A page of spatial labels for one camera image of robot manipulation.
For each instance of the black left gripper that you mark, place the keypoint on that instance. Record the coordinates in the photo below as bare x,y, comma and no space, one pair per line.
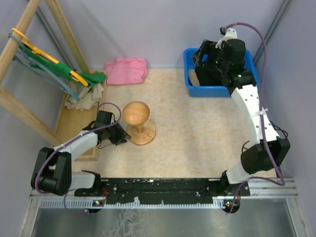
121,135

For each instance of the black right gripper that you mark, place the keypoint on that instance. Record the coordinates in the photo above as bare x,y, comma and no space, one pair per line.
207,48

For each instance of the black cap with gold embroidery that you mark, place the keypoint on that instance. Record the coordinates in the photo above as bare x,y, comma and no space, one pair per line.
207,75

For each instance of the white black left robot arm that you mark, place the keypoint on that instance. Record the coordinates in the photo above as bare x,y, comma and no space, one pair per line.
53,169

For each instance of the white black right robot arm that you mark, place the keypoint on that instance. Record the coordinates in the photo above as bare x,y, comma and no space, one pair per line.
226,64

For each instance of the wooden hat stand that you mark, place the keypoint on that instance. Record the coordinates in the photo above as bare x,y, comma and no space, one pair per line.
141,130

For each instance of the beige cap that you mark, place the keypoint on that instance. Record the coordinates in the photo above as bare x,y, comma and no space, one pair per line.
193,77

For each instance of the blue plastic bin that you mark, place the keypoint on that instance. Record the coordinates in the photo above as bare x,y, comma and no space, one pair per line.
211,91

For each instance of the wooden tray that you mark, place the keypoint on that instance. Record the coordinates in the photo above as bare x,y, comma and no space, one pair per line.
71,122

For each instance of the beige crumpled cloth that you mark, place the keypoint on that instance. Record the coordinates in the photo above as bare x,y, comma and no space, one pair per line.
88,96

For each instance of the green cloth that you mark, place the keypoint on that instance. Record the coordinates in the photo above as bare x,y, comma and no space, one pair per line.
92,79

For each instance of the pink cloth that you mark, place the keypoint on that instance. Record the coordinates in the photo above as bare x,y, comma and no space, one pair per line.
126,71

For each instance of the yellow hanger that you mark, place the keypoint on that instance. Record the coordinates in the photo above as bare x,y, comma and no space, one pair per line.
58,68

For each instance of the blue-grey hanger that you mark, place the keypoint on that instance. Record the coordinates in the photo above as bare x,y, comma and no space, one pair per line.
24,59

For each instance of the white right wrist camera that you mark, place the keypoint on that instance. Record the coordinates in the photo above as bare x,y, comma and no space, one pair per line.
228,34

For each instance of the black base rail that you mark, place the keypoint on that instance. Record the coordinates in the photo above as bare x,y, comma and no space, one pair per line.
164,192

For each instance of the wooden rack frame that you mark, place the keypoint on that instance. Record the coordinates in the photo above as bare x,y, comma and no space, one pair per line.
28,102

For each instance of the aluminium frame rail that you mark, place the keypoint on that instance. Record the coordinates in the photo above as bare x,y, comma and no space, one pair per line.
261,189

